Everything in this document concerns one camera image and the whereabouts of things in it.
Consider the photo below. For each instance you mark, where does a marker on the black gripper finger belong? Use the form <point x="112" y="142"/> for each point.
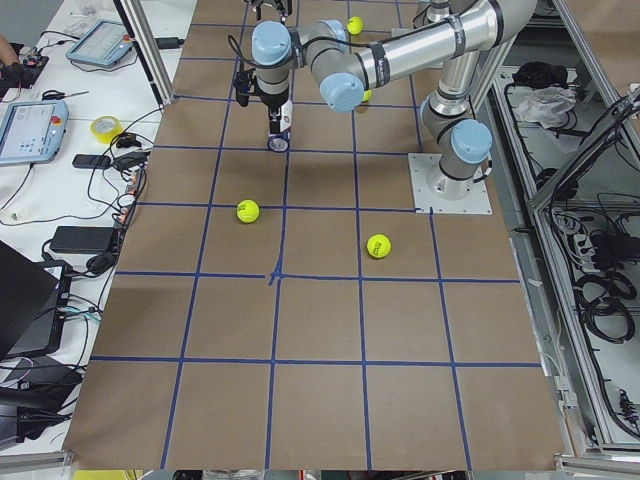
<point x="274" y="121"/>

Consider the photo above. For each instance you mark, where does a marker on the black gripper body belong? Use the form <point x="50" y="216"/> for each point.
<point x="265" y="4"/>
<point x="273" y="101"/>

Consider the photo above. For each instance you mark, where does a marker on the white blue tennis ball can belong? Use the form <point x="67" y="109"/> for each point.
<point x="281" y="143"/>

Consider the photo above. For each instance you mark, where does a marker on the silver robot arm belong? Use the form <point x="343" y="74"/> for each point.
<point x="452" y="35"/>

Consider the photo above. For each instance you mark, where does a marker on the metal base plate arm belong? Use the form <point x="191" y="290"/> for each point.
<point x="435" y="193"/>

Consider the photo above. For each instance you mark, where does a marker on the yellow tennis ball middle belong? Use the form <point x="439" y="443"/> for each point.
<point x="247" y="211"/>

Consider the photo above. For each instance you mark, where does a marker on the yellow tennis ball printed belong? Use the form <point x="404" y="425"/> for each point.
<point x="378" y="246"/>

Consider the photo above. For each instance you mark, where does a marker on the yellow tape roll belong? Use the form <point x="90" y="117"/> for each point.
<point x="106" y="128"/>

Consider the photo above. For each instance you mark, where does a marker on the blue teach pendant far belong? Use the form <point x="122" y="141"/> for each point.
<point x="104" y="45"/>

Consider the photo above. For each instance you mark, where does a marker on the blue teach pendant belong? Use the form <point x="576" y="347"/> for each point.
<point x="32" y="132"/>
<point x="104" y="45"/>

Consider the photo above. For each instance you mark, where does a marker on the black phone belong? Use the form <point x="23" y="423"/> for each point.
<point x="91" y="161"/>

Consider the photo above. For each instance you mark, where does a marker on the black scissors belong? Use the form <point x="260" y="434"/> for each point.
<point x="54" y="95"/>

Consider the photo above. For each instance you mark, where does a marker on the black power adapter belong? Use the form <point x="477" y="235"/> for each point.
<point x="82" y="239"/>

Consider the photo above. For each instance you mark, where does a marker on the blue teach pendant near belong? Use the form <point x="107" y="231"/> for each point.
<point x="32" y="132"/>

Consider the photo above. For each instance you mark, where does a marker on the white crumpled cloth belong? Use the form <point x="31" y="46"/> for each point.
<point x="548" y="107"/>

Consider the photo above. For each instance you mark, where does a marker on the black laptop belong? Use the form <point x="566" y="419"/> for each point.
<point x="33" y="296"/>

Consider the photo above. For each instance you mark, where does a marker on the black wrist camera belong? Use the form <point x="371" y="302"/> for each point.
<point x="244" y="84"/>

